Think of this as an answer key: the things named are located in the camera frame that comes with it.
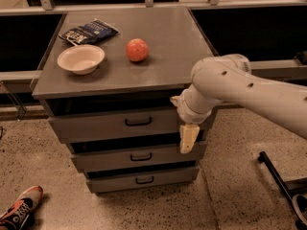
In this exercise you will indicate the grey middle drawer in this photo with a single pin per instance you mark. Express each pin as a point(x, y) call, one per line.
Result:
point(135, 157)

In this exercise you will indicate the blue chip bag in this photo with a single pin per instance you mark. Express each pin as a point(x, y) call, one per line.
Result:
point(90, 33)

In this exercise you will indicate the metal window railing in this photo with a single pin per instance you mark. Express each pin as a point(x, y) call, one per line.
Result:
point(18, 7)

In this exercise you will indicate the grey drawer cabinet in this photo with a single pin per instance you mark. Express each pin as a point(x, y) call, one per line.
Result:
point(175, 45)

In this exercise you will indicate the grey bottom drawer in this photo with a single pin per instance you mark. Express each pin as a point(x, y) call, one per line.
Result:
point(142, 180)

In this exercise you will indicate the red apple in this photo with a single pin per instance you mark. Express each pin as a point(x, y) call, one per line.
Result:
point(137, 50)

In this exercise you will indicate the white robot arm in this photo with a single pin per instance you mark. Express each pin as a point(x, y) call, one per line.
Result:
point(228, 79)

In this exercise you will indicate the grey drawer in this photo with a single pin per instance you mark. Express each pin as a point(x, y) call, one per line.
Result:
point(116, 124)
point(142, 180)
point(135, 157)

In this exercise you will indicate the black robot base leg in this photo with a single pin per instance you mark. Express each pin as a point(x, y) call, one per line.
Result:
point(295, 191)

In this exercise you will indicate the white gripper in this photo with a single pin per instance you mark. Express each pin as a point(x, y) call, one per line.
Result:
point(184, 110)

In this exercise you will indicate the grey top drawer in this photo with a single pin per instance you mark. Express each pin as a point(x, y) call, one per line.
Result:
point(116, 124)

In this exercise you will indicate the orange black sneaker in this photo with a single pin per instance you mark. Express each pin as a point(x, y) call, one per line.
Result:
point(15, 217)

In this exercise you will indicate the white bowl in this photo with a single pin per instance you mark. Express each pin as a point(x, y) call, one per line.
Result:
point(82, 59)

